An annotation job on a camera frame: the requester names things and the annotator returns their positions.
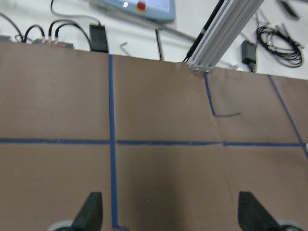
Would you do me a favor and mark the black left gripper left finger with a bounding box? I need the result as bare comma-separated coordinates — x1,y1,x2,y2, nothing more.
72,192,103,231

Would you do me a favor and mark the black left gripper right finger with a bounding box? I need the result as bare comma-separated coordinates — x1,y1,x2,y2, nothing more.
238,192,281,231

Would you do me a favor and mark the black power adapter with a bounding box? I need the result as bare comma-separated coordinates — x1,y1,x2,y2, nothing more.
89,24,108,53

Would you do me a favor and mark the allen key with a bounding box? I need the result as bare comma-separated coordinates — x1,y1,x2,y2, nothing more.
119,42,131,57

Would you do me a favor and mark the teach pendant tablet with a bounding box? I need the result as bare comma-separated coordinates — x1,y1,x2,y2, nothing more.
89,0,176,23

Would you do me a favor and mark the coiled black cable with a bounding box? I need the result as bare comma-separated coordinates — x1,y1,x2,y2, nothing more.
255,26,303,68

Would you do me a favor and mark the aluminium frame post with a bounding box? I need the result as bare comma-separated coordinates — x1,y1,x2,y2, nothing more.
185,0,263,72

